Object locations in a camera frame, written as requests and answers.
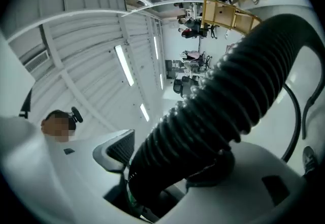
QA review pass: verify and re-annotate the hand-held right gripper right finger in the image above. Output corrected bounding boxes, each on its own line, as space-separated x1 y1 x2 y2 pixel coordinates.
156 141 305 224

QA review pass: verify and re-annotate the person's head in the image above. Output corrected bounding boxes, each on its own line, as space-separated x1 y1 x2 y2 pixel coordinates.
40 109 77 143

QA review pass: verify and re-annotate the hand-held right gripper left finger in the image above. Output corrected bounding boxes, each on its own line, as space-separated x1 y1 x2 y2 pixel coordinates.
44 129 153 224

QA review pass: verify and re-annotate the wooden shelf cart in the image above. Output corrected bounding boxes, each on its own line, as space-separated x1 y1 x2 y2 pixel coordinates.
201 0 262 35

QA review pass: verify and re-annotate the person's right shoe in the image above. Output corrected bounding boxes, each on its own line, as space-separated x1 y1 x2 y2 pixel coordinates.
302 145 319 177

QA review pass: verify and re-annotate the black vacuum hose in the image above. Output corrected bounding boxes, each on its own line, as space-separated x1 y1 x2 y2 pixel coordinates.
126 13 325 208

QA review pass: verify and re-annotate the black office chair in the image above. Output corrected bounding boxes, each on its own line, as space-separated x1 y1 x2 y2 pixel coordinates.
173 77 191 97

